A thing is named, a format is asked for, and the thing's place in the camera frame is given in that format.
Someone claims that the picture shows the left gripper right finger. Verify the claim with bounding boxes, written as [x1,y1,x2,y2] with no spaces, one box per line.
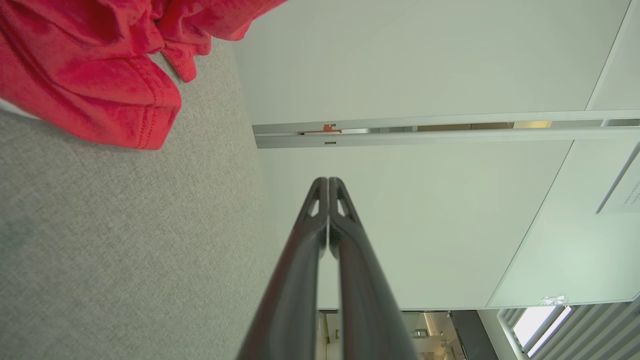
[328,176,419,360]

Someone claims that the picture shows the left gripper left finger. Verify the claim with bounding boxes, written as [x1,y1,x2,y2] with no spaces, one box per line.
[237,176,329,360]

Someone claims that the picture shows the red shorts with white stripe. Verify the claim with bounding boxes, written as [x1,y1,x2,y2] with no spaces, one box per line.
[0,0,290,151]

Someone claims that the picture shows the grey window blinds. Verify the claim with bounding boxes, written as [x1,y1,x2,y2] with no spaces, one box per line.
[500,295,640,360]

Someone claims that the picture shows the white notice sheet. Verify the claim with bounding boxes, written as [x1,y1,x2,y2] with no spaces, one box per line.
[595,175,640,216]

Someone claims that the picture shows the orange tag on post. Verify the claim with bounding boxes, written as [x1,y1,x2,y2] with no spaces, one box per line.
[299,123,343,136]

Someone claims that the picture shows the aluminium wall frame post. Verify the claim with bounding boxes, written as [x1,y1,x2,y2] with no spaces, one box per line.
[252,110,640,149]

